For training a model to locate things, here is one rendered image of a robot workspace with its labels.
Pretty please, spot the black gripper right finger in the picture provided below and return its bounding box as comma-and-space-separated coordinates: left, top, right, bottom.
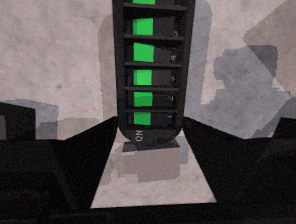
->
182, 116, 296, 202

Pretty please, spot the dark grey switch controller unit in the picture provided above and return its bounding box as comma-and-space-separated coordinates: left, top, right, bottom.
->
112, 0, 196, 147

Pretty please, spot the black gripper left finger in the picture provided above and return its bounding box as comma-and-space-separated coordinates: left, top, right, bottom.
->
0, 116, 118, 209

